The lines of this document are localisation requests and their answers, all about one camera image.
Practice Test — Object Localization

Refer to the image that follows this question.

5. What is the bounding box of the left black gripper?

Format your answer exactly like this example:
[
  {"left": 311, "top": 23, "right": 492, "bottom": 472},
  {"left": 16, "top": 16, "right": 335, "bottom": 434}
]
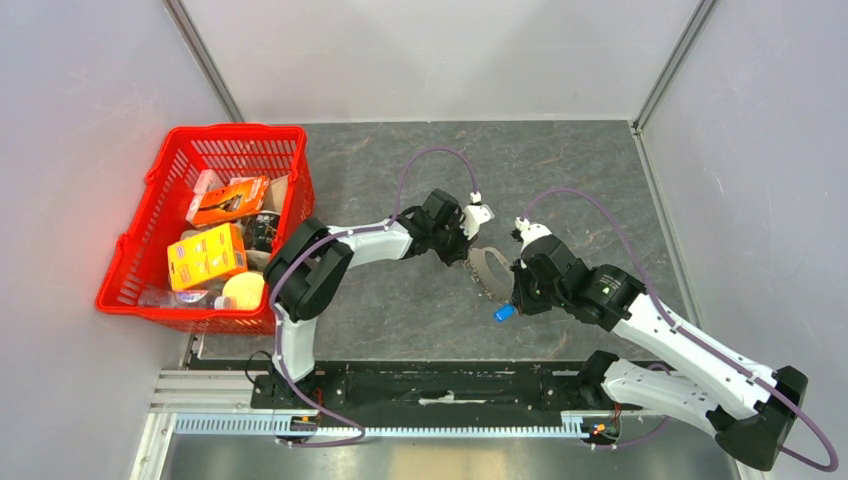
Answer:
[{"left": 431, "top": 214, "right": 478, "bottom": 268}]

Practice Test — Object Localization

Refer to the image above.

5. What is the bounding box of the blue key tag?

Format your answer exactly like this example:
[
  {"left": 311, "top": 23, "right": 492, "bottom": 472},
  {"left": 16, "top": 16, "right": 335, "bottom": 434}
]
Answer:
[{"left": 493, "top": 304, "right": 518, "bottom": 323}]

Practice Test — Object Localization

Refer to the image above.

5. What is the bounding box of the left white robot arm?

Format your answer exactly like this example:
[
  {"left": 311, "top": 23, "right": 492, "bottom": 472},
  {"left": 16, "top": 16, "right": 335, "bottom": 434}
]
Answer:
[{"left": 263, "top": 189, "right": 495, "bottom": 409}]

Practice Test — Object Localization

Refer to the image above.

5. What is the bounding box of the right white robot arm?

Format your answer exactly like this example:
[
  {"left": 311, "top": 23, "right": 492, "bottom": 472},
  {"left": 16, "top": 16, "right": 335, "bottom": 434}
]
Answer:
[{"left": 511, "top": 219, "right": 808, "bottom": 471}]

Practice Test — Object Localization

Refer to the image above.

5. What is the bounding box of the dark jar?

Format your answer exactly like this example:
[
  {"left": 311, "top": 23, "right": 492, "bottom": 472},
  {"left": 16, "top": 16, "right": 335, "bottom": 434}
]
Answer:
[{"left": 242, "top": 211, "right": 281, "bottom": 253}]

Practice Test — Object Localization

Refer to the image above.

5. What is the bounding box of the yellow round sponge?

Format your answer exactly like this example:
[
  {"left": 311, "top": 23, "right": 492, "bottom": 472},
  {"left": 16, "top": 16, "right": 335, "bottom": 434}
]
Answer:
[{"left": 222, "top": 271, "right": 266, "bottom": 311}]

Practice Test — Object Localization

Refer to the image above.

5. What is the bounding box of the yellow orange box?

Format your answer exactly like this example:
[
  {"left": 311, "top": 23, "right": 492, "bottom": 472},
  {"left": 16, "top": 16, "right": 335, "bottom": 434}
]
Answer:
[{"left": 166, "top": 223, "right": 248, "bottom": 291}]

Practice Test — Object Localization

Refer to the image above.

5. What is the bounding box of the clear plastic bottle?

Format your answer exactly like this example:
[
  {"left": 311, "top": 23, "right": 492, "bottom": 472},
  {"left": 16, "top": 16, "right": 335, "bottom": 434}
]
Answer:
[{"left": 138, "top": 289, "right": 234, "bottom": 310}]

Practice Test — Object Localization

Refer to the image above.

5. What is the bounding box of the aluminium rail frame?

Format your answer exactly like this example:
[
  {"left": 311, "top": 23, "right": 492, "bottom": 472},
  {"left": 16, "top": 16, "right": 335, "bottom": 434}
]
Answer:
[{"left": 132, "top": 334, "right": 757, "bottom": 480}]

